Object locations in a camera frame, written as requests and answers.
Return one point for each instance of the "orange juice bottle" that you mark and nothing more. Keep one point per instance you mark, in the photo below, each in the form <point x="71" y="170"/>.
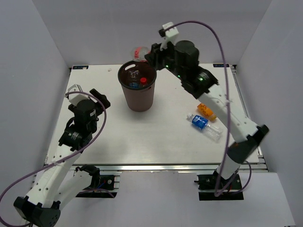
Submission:
<point x="206" y="112"/>

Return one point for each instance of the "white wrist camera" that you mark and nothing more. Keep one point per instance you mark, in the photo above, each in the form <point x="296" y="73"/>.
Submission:
<point x="169" y="33"/>
<point x="74" y="99"/>

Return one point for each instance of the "brown plastic waste bin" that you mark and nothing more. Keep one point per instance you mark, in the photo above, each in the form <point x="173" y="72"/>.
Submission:
<point x="138" y="99"/>

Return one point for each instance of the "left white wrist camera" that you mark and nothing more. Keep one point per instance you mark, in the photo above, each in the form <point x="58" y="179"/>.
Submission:
<point x="74" y="99"/>

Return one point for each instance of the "right blue table sticker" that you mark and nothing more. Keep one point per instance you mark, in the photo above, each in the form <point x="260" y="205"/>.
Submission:
<point x="217" y="65"/>

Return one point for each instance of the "clear bottle red label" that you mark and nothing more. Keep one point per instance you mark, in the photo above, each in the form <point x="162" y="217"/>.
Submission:
<point x="143" y="82"/>

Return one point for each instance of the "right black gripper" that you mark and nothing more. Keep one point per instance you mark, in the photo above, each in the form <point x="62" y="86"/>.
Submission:
<point x="154" y="57"/>

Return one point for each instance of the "clear bottle blue label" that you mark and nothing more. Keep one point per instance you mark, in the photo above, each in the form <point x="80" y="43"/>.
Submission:
<point x="133" y="78"/>

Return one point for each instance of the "blue table sticker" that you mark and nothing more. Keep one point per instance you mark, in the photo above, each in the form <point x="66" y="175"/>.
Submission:
<point x="217" y="65"/>
<point x="80" y="67"/>

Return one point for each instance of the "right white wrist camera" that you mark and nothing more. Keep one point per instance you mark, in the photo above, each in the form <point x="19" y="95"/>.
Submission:
<point x="169" y="33"/>

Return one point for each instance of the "small red-cap bottle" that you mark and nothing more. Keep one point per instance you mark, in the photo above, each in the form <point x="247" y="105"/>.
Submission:
<point x="138" y="53"/>

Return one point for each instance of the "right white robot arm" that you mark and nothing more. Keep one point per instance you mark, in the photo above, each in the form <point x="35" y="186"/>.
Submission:
<point x="247" y="135"/>

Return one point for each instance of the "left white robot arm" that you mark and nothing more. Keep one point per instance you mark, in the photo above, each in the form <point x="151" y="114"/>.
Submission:
<point x="43" y="204"/>

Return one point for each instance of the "Pocari Sweat blue bottle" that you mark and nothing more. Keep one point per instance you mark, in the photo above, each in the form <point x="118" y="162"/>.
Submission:
<point x="209" y="129"/>

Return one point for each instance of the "left blue table sticker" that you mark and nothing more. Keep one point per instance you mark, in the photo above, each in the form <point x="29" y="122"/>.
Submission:
<point x="80" y="67"/>

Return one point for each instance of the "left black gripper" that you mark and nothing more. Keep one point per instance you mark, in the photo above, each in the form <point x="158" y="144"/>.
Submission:
<point x="101" y="97"/>

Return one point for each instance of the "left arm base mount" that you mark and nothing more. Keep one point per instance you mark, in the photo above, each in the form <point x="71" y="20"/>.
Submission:
<point x="103" y="185"/>

